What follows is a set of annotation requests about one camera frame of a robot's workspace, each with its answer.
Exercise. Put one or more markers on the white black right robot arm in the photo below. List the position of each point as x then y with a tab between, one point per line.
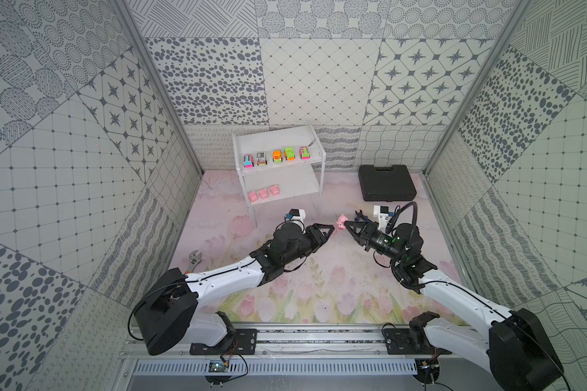
511	345

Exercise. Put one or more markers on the green orange toy mixer truck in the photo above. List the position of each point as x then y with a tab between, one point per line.
278	156

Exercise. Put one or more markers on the pink teal toy truck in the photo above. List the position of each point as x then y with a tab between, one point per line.
248	161

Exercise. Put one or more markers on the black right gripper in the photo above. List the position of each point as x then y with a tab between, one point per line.
369	230

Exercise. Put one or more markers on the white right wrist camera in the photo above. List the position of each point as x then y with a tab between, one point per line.
383	214

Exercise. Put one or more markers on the orange handled adjustable wrench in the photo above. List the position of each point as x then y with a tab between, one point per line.
194	259

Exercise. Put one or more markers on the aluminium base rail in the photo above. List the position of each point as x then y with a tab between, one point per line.
311	350

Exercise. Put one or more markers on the black plastic tool case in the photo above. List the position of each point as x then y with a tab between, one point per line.
393	183

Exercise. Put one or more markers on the orange green toy dump truck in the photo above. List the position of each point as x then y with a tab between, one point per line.
289	154

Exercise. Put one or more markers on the white two-tier shelf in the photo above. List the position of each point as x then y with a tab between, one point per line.
279	164

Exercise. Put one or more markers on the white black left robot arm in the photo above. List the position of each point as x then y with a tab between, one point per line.
172	310

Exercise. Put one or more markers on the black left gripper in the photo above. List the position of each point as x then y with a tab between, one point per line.
313	236

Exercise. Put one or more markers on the pink green toy truck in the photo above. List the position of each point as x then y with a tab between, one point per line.
304	153

